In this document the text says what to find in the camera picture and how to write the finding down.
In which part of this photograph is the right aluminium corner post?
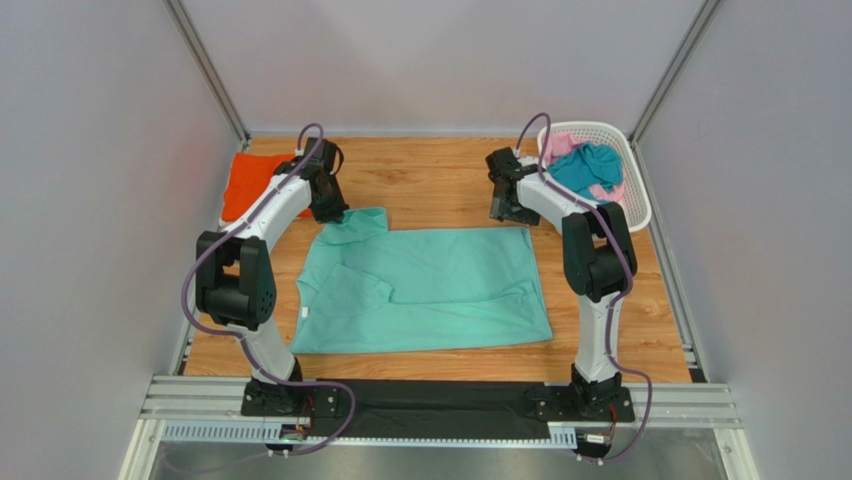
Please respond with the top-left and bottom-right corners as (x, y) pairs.
(628, 0), (724, 146)

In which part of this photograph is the pink t-shirt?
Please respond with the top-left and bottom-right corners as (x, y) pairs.
(537, 131), (627, 204)

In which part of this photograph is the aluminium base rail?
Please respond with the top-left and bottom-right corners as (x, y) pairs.
(140, 376), (742, 448)

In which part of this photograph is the mint green t-shirt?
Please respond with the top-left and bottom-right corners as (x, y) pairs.
(290, 208), (553, 354)

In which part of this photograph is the aluminium corner post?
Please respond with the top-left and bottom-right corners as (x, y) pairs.
(628, 0), (724, 146)
(163, 0), (252, 151)

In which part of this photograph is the left aluminium corner post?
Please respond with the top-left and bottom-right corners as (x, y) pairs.
(163, 0), (252, 151)

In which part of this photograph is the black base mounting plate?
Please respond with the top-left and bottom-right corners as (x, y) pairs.
(240, 380), (636, 440)

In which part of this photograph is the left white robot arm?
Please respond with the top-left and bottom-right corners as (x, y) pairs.
(190, 137), (349, 416)

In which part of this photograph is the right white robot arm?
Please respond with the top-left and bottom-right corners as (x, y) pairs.
(485, 147), (637, 416)

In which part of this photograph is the folded orange t-shirt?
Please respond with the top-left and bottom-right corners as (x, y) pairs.
(218, 153), (294, 227)

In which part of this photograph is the white plastic laundry basket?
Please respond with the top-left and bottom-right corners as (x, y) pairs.
(537, 121), (652, 232)

